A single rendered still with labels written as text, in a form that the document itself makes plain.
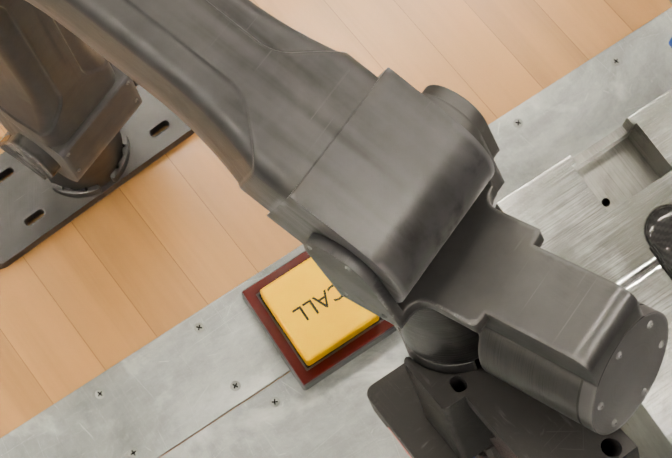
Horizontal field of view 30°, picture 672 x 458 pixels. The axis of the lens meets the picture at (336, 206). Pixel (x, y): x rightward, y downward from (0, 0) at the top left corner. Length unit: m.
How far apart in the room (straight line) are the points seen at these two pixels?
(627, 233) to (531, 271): 0.31
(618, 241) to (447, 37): 0.23
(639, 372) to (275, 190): 0.17
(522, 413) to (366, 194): 0.14
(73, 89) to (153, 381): 0.24
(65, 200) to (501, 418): 0.45
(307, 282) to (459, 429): 0.28
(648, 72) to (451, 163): 0.49
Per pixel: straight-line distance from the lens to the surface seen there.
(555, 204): 0.82
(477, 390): 0.58
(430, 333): 0.56
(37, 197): 0.93
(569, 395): 0.52
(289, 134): 0.48
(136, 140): 0.93
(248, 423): 0.88
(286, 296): 0.85
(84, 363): 0.90
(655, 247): 0.83
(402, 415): 0.64
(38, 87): 0.72
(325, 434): 0.87
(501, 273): 0.52
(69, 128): 0.77
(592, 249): 0.82
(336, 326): 0.85
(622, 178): 0.87
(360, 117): 0.49
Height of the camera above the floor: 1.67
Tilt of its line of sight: 73 degrees down
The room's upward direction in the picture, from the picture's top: 2 degrees counter-clockwise
